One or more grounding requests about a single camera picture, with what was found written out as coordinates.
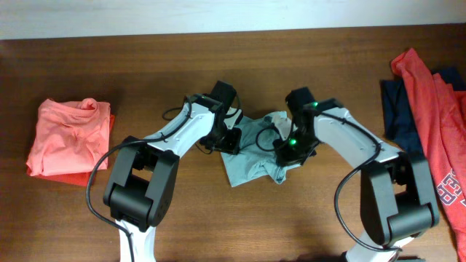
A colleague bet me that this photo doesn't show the light blue t-shirt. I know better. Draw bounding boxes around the light blue t-shirt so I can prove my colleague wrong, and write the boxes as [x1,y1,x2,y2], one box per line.
[221,111,300,187]

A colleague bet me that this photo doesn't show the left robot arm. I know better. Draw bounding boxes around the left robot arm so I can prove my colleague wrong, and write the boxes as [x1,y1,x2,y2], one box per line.
[103,82,241,261]

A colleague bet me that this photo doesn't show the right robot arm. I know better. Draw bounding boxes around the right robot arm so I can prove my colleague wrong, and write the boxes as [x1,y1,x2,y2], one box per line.
[274,87,440,261]

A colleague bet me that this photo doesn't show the navy blue garment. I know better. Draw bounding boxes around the navy blue garment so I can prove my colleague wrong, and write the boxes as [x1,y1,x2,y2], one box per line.
[382,67,465,162]

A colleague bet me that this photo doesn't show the red printed shirt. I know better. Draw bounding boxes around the red printed shirt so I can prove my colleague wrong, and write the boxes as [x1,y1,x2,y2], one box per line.
[391,48,465,261]

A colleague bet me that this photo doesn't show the folded pink shirt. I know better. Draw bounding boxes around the folded pink shirt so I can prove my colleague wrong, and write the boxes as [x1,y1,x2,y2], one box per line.
[26,98,111,177]

